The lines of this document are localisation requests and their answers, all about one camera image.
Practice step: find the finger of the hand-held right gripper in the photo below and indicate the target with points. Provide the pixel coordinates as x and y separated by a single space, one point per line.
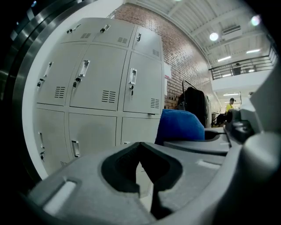
197 146

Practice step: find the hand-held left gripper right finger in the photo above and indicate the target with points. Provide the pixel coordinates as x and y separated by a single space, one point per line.
197 182

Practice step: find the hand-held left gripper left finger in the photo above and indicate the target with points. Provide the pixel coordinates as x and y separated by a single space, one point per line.
87 186

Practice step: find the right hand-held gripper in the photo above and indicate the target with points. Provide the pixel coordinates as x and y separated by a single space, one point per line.
265 109

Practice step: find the blue cloth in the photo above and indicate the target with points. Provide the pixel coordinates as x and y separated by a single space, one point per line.
180 125

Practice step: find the grey metal locker door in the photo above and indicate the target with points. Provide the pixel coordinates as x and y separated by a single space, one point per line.
138 129

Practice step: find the grey metal locker cabinet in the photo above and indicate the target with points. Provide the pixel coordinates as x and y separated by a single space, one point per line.
98 72

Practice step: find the white ceiling strip light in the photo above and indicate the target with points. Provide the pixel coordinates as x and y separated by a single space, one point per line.
231 94
253 51
224 59

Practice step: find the black balcony railing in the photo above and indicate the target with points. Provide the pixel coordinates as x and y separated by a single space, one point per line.
259 58

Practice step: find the black clothes rack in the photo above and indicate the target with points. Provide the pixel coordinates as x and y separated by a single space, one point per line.
183 88

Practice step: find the ceiling air conditioner vent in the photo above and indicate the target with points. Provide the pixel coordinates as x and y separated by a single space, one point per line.
231 30

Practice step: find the round ceiling light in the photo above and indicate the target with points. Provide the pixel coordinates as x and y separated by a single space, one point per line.
214 36

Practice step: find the white wall paper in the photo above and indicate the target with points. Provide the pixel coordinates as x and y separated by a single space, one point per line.
168 70

